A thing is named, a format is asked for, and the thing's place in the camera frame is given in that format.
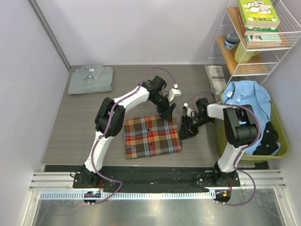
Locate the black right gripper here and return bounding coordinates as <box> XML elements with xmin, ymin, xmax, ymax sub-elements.
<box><xmin>178</xmin><ymin>114</ymin><xmax>214</xmax><ymax>140</ymax></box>

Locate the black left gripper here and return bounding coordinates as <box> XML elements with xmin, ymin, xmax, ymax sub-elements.
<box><xmin>150</xmin><ymin>94</ymin><xmax>176</xmax><ymax>122</ymax></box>

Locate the red brown plaid shirt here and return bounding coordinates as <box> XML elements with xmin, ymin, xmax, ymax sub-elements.
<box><xmin>124</xmin><ymin>115</ymin><xmax>182</xmax><ymax>159</ymax></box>

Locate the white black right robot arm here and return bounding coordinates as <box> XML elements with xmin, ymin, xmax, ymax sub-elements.
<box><xmin>179</xmin><ymin>98</ymin><xmax>261</xmax><ymax>187</ymax></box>

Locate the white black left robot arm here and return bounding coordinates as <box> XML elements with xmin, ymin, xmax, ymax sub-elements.
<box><xmin>74</xmin><ymin>76</ymin><xmax>182</xmax><ymax>188</ymax></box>

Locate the green laundry basket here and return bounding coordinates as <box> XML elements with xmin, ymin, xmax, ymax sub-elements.
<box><xmin>220</xmin><ymin>81</ymin><xmax>289</xmax><ymax>162</ymax></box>

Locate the clear plastic bag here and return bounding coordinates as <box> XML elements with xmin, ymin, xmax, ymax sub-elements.
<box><xmin>206</xmin><ymin>65</ymin><xmax>226</xmax><ymax>94</ymax></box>

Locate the light blue shirt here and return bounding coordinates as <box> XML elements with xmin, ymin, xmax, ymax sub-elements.
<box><xmin>222</xmin><ymin>81</ymin><xmax>271</xmax><ymax>155</ymax></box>

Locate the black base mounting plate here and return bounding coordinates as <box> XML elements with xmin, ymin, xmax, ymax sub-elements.
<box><xmin>44</xmin><ymin>165</ymin><xmax>240</xmax><ymax>193</ymax></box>

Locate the black garment in basket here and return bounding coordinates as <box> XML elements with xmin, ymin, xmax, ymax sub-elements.
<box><xmin>253</xmin><ymin>121</ymin><xmax>281</xmax><ymax>156</ymax></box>

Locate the folded grey shirt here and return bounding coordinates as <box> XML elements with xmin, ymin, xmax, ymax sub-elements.
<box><xmin>68</xmin><ymin>64</ymin><xmax>113</xmax><ymax>95</ymax></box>

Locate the yellow green cloth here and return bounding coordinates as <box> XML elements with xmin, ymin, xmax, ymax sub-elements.
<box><xmin>234</xmin><ymin>42</ymin><xmax>260</xmax><ymax>64</ymax></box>

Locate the blue white jar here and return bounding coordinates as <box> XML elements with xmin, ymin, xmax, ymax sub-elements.
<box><xmin>223</xmin><ymin>32</ymin><xmax>240</xmax><ymax>50</ymax></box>

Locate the green top book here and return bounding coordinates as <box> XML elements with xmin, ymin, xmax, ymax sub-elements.
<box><xmin>237</xmin><ymin>0</ymin><xmax>280</xmax><ymax>29</ymax></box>

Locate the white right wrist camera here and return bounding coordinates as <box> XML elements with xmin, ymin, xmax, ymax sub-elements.
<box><xmin>182</xmin><ymin>103</ymin><xmax>194</xmax><ymax>118</ymax></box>

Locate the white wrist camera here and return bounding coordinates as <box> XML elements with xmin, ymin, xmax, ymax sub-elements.
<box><xmin>168</xmin><ymin>84</ymin><xmax>182</xmax><ymax>102</ymax></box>
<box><xmin>182</xmin><ymin>103</ymin><xmax>194</xmax><ymax>118</ymax></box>

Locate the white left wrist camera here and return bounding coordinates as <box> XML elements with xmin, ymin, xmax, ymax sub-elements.
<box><xmin>168</xmin><ymin>84</ymin><xmax>182</xmax><ymax>102</ymax></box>

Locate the white slotted cable duct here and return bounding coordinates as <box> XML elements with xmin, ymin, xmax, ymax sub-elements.
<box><xmin>40</xmin><ymin>190</ymin><xmax>216</xmax><ymax>201</ymax></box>

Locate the aluminium frame rail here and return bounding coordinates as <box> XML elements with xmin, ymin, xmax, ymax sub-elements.
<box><xmin>30</xmin><ymin>169</ymin><xmax>286</xmax><ymax>193</ymax></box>

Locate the white wire shelf rack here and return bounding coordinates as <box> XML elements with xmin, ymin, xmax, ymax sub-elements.
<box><xmin>206</xmin><ymin>0</ymin><xmax>301</xmax><ymax>84</ymax></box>

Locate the grey wall corner strip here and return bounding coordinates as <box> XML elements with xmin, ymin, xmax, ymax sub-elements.
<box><xmin>27</xmin><ymin>0</ymin><xmax>71</xmax><ymax>71</ymax></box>

